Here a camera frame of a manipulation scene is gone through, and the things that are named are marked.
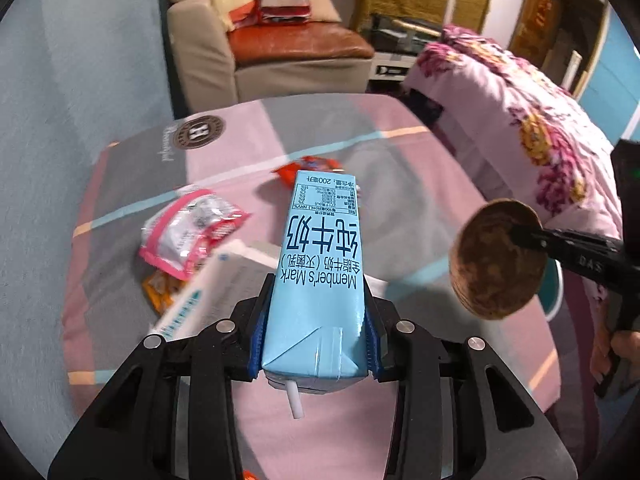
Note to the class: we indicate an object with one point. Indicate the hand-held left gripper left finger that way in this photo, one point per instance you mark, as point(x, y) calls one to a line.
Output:
point(257, 345)

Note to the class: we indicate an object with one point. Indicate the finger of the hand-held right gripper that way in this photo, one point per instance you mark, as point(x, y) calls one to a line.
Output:
point(575, 252)

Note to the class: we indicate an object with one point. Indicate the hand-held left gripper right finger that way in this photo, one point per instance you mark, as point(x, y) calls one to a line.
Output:
point(371, 350)

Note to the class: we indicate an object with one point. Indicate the teal trash bin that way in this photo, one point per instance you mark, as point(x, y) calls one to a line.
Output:
point(554, 292)

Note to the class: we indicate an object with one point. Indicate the brown round bowl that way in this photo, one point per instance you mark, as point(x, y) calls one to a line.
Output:
point(495, 265)

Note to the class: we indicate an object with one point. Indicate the light blue milk carton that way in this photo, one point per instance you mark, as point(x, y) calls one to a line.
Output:
point(320, 270)

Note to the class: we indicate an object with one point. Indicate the yellow cake snack wrapper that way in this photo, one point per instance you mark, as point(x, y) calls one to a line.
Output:
point(160, 292)

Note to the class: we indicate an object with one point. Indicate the person's right hand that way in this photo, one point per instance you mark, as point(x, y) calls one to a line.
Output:
point(627, 347)

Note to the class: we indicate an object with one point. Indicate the pink and white snack wrapper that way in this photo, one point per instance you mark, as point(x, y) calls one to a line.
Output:
point(190, 235)

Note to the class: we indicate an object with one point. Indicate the pink floral bedspread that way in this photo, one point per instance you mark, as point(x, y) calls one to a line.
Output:
point(525, 125)

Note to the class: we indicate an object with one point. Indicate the teal panelled wardrobe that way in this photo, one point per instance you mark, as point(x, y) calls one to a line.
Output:
point(615, 70)

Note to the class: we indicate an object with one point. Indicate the small red sachet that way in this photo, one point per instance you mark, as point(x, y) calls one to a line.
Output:
point(310, 167)

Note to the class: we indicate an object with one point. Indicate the pink grey plaid tablecloth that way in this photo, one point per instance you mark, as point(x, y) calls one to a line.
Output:
point(350, 125)

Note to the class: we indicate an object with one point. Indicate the silver audio device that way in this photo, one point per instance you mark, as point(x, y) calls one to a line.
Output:
point(392, 69)

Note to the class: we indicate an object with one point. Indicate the black audio device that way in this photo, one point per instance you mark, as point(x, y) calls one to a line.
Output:
point(400, 32)

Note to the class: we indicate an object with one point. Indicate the beige sofa with orange seat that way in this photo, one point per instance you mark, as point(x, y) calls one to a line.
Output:
point(210, 60)

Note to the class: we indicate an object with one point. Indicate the yellow cloth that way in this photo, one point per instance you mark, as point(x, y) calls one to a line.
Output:
point(230, 2)

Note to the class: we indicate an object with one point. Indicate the beige cushion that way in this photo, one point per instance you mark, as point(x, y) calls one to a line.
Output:
point(322, 5)

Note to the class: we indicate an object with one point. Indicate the wooden frame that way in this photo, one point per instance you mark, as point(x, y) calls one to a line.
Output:
point(550, 20)

